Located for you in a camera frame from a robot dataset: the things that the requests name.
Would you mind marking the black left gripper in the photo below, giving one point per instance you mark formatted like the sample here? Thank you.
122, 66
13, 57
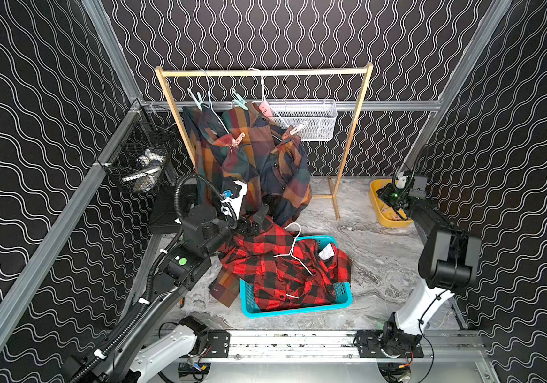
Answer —
252, 223

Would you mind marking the white wire hanger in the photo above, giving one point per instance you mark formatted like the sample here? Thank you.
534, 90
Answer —
290, 257

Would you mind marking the red black plaid shirt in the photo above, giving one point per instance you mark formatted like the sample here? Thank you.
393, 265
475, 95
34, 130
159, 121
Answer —
225, 287

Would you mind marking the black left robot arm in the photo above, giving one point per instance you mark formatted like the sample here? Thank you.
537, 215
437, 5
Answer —
209, 218

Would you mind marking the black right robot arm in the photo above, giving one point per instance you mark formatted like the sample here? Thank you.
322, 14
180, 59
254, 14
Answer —
447, 266

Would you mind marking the pink clothespin on hanger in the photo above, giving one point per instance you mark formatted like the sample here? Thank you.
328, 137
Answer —
266, 109

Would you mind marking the white hanger left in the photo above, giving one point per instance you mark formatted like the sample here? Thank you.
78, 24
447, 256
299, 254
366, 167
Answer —
207, 101

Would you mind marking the white hanger middle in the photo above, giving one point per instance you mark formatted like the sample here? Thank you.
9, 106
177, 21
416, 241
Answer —
276, 116

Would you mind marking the multicolour plaid shirt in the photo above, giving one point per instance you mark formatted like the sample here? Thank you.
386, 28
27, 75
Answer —
270, 161

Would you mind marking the pink clothespin on shirt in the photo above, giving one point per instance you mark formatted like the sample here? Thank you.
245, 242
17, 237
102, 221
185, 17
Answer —
237, 141

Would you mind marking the white clothespin on shirt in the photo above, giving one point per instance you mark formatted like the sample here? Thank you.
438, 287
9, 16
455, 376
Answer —
295, 130

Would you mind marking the teal plastic basket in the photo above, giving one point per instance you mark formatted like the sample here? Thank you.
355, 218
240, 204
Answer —
270, 288

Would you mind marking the green clothespin middle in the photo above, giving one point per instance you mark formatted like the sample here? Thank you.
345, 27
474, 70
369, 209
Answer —
238, 100

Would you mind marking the green clothespin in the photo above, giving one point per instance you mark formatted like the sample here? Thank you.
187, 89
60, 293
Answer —
238, 100
196, 98

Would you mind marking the green clothespin left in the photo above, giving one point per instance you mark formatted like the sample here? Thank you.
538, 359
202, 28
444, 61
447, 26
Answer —
196, 98

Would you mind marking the yellow plastic tray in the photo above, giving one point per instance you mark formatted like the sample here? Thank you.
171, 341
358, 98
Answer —
385, 215

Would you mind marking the wooden clothes rack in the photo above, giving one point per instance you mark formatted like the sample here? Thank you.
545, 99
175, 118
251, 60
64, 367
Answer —
334, 185

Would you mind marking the white wire mesh basket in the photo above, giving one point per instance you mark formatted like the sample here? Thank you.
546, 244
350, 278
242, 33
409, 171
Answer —
321, 116

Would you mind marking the black wire wall basket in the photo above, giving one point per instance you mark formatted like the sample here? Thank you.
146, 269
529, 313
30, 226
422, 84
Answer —
150, 155

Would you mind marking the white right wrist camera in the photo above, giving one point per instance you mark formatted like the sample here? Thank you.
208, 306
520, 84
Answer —
401, 180

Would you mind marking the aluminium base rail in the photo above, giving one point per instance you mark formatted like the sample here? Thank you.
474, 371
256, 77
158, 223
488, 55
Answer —
343, 346

